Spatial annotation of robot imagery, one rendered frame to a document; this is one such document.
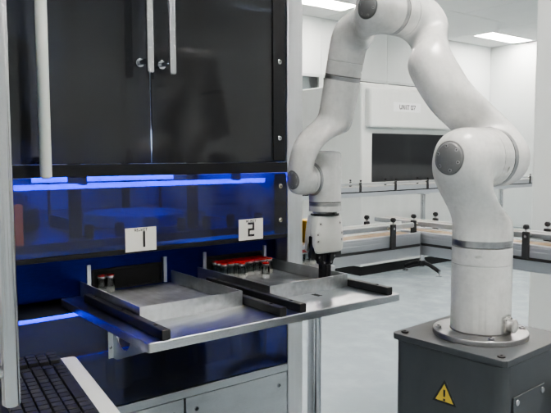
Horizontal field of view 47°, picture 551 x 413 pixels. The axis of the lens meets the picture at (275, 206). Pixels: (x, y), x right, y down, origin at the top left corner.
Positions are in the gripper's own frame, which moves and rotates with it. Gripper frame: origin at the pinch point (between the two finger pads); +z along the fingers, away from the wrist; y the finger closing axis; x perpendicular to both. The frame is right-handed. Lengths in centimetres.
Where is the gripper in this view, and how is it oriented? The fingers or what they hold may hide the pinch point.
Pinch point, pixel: (325, 271)
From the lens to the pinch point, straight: 167.7
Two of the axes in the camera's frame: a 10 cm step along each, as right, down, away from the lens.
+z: 0.0, 10.0, 0.8
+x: 6.1, 0.6, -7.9
